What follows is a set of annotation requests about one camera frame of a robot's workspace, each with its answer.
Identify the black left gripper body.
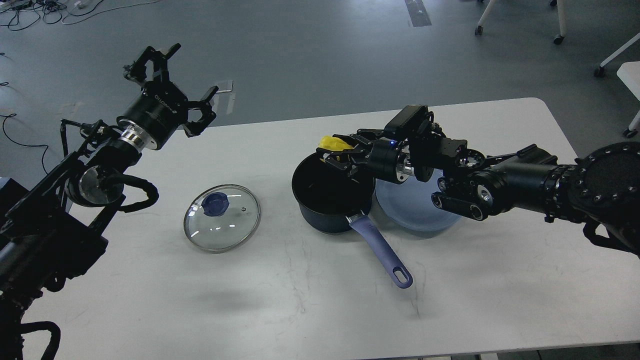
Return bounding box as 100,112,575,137
116,82,188,150

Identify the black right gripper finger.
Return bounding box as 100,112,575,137
316,146,371,179
333,129,386,151

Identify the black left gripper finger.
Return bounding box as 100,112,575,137
123,43,182,93
181,85,220,138

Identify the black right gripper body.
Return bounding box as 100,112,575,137
365,137,415,184

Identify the yellow potato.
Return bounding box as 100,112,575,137
317,136,354,152

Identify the glass pot lid blue knob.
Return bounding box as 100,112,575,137
183,184,262,254

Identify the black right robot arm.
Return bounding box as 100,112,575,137
317,107,640,256

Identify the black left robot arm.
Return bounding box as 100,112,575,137
0,44,218,360

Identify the blue round plate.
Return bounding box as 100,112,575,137
375,169,462,233

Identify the black box at left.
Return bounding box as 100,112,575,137
0,177,29,208

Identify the white chair leg with caster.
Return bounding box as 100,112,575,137
473,0,569,46

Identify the white table leg right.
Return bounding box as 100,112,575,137
593,32,640,139

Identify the dark blue saucepan purple handle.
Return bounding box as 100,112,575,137
291,153,413,289

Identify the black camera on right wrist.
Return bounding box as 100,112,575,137
382,105,429,141

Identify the black floor cable left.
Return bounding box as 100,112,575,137
0,114,56,161

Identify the tangled cables top left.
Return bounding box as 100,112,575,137
0,0,161,32

